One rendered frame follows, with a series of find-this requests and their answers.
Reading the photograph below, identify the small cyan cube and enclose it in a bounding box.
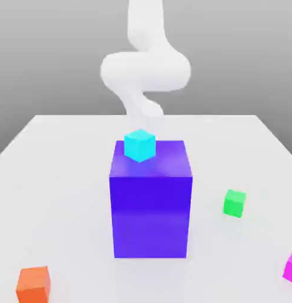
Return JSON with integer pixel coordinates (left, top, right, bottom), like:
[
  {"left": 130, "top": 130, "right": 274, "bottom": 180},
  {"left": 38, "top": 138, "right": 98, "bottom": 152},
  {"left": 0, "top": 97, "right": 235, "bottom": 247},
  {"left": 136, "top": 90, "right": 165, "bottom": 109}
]
[{"left": 123, "top": 128, "right": 156, "bottom": 163}]

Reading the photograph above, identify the small green cube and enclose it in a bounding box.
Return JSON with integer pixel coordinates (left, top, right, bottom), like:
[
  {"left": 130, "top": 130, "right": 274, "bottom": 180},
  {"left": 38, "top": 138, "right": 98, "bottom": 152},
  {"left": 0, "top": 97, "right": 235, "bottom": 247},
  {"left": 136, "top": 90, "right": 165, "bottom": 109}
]
[{"left": 223, "top": 189, "right": 247, "bottom": 218}]

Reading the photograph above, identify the small orange cube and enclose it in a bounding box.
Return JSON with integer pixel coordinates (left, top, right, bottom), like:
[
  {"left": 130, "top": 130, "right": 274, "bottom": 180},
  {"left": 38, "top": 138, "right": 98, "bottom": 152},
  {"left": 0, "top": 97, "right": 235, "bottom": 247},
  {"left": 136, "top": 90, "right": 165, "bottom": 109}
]
[{"left": 15, "top": 266, "right": 51, "bottom": 303}]

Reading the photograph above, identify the large purple box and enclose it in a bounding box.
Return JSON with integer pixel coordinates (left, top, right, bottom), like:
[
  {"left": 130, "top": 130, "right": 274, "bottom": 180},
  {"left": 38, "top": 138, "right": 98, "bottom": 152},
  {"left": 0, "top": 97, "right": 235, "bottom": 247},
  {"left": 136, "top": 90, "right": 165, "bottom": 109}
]
[{"left": 108, "top": 140, "right": 193, "bottom": 259}]

